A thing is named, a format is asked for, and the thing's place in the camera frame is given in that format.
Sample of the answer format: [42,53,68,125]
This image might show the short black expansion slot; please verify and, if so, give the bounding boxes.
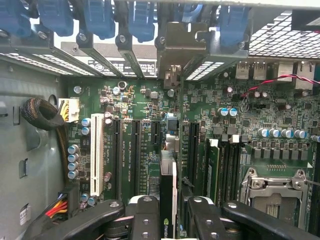
[149,120,161,146]

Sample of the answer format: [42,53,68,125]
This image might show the black RAM slot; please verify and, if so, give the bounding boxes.
[233,141,242,201]
[220,141,228,201]
[227,142,235,201]

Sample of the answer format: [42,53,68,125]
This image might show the metal CPU socket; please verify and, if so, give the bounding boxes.
[239,167,311,231]

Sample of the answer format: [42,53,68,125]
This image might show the white PCI slot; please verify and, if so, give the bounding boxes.
[90,113,105,197]

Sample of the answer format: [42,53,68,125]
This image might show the blue slot retention clip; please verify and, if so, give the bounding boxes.
[83,0,116,41]
[37,0,75,37]
[133,0,156,43]
[218,4,251,48]
[0,0,31,38]

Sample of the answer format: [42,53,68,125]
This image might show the black open PC case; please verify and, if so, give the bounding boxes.
[0,0,320,240]

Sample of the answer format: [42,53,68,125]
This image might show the red yellow power wires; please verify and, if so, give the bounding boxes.
[44,186,81,222]

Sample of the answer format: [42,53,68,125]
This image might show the red and black wire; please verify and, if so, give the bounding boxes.
[241,74,320,98]

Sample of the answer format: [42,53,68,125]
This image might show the white power connector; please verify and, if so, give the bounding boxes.
[58,97,81,124]

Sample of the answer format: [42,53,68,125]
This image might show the green motherboard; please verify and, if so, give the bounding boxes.
[64,59,320,240]

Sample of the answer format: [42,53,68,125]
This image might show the black sleeved cable bundle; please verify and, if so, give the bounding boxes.
[21,96,70,186]

